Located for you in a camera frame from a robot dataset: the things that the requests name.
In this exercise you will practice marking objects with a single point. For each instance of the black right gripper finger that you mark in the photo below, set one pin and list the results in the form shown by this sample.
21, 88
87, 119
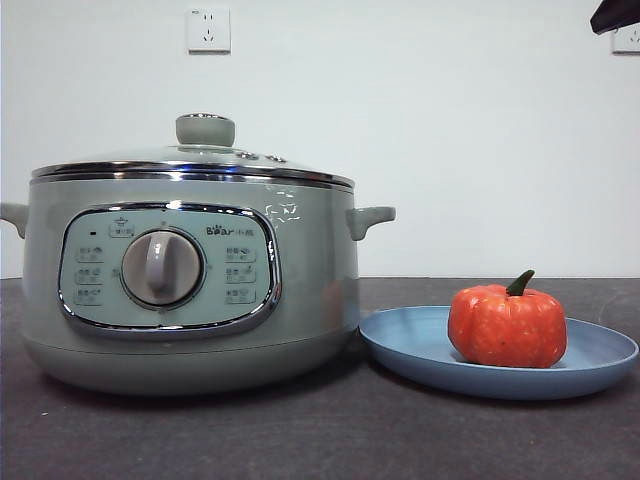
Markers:
620, 15

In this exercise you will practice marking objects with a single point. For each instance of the orange pumpkin with green stem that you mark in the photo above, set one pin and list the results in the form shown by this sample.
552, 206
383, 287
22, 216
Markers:
505, 325

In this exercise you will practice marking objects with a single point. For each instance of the glass lid with green knob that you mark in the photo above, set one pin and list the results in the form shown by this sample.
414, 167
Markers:
205, 131

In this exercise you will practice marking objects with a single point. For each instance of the blue plate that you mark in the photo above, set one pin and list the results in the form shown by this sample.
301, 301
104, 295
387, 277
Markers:
410, 350

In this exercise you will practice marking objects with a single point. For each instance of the pale green electric steamer pot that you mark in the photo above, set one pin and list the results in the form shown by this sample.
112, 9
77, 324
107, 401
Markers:
310, 280

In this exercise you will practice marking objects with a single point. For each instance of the white wall socket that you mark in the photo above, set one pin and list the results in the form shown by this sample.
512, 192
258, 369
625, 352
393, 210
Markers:
210, 31
629, 42

